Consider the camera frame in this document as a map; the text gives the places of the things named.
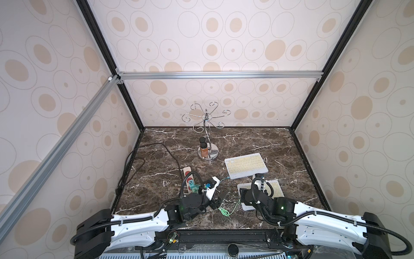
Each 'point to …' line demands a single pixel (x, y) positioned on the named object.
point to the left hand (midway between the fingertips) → (227, 188)
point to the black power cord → (144, 160)
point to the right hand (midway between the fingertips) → (249, 190)
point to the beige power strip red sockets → (187, 170)
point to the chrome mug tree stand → (206, 118)
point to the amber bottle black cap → (204, 145)
